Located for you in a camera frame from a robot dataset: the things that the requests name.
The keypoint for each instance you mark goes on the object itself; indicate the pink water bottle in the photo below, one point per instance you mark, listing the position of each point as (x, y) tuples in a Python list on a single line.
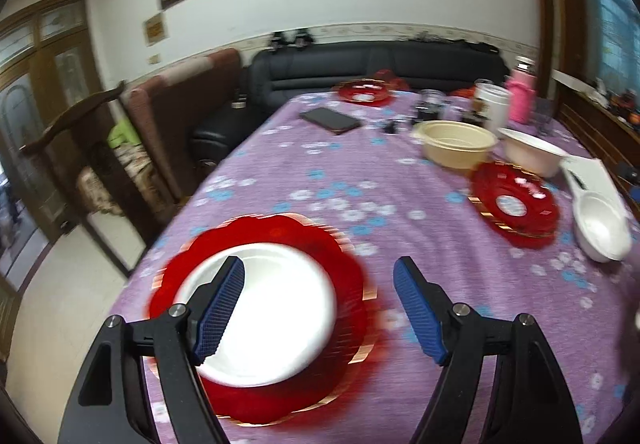
[(521, 85)]

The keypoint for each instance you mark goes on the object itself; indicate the wooden glass door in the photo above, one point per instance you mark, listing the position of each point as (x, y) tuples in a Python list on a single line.
[(47, 65)]

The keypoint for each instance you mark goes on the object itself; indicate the dark wooden chair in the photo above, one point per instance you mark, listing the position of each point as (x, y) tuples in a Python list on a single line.
[(88, 124)]

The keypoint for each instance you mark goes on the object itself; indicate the white plastic jar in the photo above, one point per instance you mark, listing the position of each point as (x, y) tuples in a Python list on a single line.
[(496, 102)]

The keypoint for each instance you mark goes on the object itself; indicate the small white foam bowl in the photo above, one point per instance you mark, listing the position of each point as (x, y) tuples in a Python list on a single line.
[(284, 317)]

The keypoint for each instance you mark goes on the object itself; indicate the brown armchair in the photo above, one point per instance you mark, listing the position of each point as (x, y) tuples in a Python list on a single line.
[(165, 109)]

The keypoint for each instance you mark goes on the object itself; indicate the wooden sideboard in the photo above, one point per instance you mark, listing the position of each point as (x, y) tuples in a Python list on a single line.
[(599, 131)]

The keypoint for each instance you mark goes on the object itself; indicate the black leather sofa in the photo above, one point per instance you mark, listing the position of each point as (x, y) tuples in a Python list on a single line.
[(273, 78)]

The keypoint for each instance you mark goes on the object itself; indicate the lined paper notepad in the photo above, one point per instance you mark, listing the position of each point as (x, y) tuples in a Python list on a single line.
[(585, 174)]

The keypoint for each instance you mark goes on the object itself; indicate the small red dish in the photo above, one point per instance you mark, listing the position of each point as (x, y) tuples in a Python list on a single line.
[(366, 91)]

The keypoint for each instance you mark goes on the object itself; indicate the white shallow foam bowl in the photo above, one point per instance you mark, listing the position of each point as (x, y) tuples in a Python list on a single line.
[(601, 231)]

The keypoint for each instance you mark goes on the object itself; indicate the purple floral tablecloth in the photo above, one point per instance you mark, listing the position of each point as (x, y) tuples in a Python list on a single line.
[(379, 191)]

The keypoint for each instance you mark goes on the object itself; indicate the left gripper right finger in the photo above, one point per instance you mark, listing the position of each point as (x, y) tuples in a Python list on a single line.
[(529, 402)]

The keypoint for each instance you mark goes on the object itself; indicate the red gold-rimmed plate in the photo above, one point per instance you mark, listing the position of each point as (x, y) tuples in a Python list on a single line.
[(339, 368), (515, 204)]

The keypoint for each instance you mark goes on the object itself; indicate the cream plastic bowl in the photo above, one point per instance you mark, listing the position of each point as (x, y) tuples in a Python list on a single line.
[(456, 145)]

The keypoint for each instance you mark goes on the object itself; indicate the large white foam bowl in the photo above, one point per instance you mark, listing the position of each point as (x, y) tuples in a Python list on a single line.
[(532, 153)]

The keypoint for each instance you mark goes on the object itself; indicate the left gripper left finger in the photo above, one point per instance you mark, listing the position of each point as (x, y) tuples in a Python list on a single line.
[(109, 402)]

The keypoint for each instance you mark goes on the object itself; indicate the black smartphone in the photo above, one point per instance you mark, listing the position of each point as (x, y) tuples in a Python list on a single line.
[(334, 122)]

